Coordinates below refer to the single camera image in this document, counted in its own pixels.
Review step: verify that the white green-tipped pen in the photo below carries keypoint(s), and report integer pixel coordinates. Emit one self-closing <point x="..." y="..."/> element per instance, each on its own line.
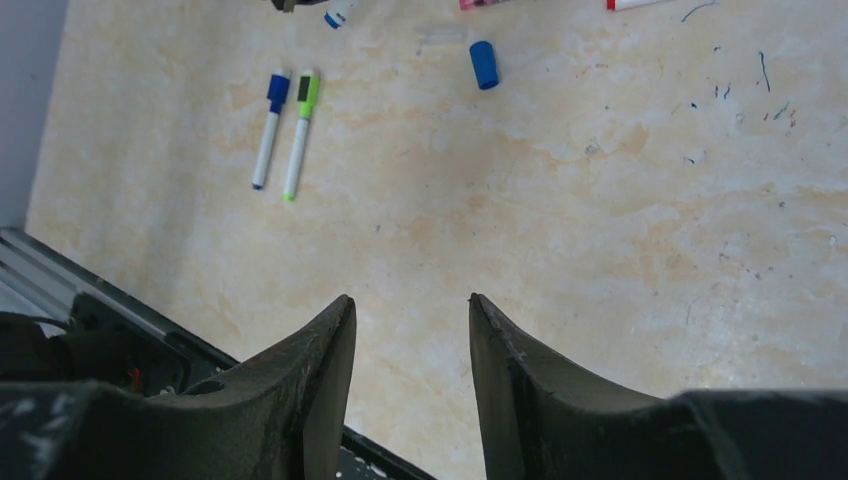
<point x="307" y="94"/>

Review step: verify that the white red-tipped pen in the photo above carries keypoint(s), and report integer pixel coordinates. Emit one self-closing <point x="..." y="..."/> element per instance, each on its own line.
<point x="621" y="5"/>

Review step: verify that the red gel pen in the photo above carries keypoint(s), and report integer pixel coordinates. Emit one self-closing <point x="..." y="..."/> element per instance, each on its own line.
<point x="467" y="5"/>

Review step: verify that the large white blue marker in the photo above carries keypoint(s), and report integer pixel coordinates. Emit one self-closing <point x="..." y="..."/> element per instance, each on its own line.
<point x="338" y="12"/>

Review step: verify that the blue cylindrical cap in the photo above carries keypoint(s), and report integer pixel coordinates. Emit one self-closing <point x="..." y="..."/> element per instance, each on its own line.
<point x="484" y="63"/>

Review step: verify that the white blue-ended marker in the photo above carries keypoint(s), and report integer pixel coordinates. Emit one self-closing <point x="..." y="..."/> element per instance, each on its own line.
<point x="277" y="93"/>

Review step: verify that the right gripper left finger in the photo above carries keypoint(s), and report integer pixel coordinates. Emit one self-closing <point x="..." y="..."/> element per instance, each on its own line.
<point x="277" y="415"/>

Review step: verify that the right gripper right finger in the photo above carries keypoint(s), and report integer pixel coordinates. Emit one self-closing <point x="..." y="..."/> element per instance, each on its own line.
<point x="541" y="415"/>

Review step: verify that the clear pen cap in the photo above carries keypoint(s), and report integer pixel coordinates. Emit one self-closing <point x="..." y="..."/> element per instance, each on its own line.
<point x="438" y="35"/>

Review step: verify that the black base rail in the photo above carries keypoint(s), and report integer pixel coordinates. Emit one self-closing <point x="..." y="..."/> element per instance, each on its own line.
<point x="83" y="371"/>

